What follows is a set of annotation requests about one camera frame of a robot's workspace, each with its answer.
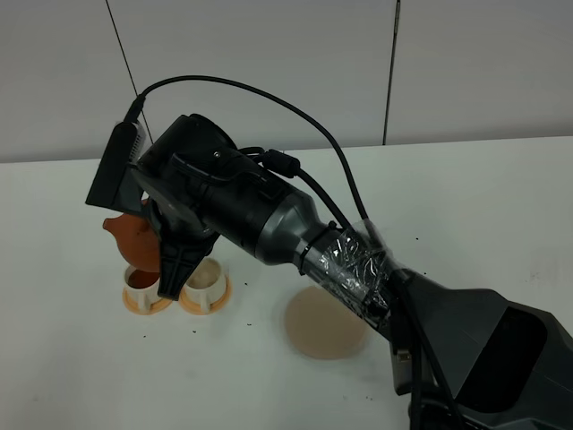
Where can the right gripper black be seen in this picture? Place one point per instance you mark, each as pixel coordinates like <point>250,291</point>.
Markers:
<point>202,187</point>

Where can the brown clay teapot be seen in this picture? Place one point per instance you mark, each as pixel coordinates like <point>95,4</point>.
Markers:
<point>135,240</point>

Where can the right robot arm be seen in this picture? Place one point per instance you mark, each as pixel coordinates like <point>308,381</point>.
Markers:
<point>470,358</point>

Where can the beige round teapot coaster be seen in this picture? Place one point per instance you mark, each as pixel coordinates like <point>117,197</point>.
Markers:
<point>319,326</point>

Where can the right white teacup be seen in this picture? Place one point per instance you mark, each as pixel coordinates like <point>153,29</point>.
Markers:
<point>205,275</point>

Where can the white teacup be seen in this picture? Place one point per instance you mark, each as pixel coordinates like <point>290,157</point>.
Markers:
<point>135,278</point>
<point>205,275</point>

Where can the left white teacup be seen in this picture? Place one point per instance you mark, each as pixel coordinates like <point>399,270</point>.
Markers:
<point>135,278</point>

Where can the right orange coaster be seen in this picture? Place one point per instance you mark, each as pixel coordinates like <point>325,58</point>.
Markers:
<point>198,302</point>

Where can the orange coaster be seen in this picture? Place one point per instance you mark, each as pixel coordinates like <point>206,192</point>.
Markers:
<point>144,301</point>
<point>198,302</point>

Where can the left orange coaster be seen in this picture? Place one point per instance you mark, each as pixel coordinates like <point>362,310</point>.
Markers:
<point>144,301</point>

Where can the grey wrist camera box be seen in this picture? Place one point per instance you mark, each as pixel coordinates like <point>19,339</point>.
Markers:
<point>114,186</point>

